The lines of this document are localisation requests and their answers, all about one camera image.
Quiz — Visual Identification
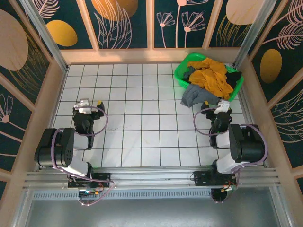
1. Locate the mustard yellow t-shirt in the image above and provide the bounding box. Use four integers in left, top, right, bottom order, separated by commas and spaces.
188, 58, 234, 100

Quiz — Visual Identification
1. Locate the grey t-shirt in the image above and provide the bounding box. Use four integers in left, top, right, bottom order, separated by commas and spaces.
180, 84, 220, 108

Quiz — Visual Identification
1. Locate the black t-shirt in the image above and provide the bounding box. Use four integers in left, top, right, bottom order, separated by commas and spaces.
224, 70, 242, 89

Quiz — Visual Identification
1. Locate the green plastic laundry basket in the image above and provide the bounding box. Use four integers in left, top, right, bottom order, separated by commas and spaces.
174, 52, 244, 102

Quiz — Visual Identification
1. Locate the grey metal shelf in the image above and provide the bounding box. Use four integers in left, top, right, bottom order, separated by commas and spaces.
23, 198, 282, 227

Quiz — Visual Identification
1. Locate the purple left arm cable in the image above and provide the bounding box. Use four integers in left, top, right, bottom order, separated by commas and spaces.
51, 105, 116, 207

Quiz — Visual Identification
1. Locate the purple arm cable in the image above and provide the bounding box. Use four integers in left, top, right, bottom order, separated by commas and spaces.
193, 107, 269, 204
51, 105, 116, 207

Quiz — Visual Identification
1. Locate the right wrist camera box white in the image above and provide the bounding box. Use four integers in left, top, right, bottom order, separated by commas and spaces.
213, 99, 232, 114

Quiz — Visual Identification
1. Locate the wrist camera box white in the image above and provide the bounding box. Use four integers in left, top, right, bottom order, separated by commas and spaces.
73, 98, 92, 113
213, 99, 232, 114

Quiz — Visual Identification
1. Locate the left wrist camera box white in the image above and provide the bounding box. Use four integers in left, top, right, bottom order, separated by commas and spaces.
73, 98, 92, 113

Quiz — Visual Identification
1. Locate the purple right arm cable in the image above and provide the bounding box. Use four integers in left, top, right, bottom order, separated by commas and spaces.
193, 107, 269, 204

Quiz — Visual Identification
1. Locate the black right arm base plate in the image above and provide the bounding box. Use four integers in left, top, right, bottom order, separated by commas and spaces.
190, 170, 237, 187

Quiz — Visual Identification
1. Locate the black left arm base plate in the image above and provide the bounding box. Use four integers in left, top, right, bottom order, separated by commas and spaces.
68, 172, 112, 189

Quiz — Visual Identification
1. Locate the aluminium mounting rail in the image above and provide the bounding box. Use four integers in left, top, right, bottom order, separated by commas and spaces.
22, 166, 281, 190

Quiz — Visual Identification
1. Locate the aluminium frame post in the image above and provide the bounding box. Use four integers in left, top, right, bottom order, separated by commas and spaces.
233, 0, 277, 69
18, 0, 69, 71

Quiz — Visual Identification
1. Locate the slotted grey cable tray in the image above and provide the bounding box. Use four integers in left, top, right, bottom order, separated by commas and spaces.
32, 190, 275, 201

